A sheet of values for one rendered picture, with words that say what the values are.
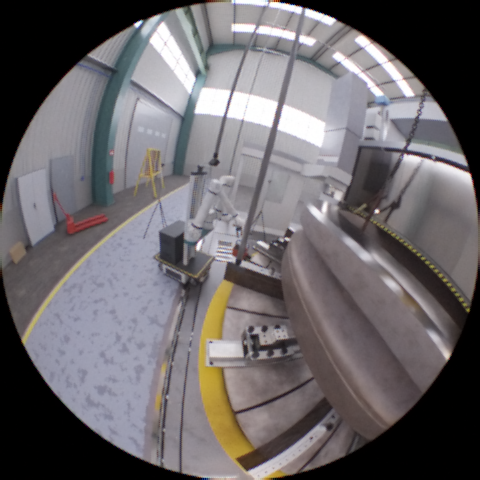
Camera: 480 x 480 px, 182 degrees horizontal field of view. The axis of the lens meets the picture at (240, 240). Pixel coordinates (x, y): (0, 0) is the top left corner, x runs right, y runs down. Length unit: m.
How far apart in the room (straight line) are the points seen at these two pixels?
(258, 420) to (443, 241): 4.10
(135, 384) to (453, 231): 5.43
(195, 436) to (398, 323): 1.95
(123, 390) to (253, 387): 1.43
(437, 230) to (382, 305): 3.33
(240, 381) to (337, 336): 1.01
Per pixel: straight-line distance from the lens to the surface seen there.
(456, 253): 3.99
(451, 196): 4.27
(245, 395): 1.72
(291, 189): 5.10
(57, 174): 6.40
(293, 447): 1.54
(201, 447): 2.08
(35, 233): 5.65
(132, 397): 2.11
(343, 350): 1.25
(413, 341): 0.96
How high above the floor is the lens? 1.98
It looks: 28 degrees down
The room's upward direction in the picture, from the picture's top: 15 degrees clockwise
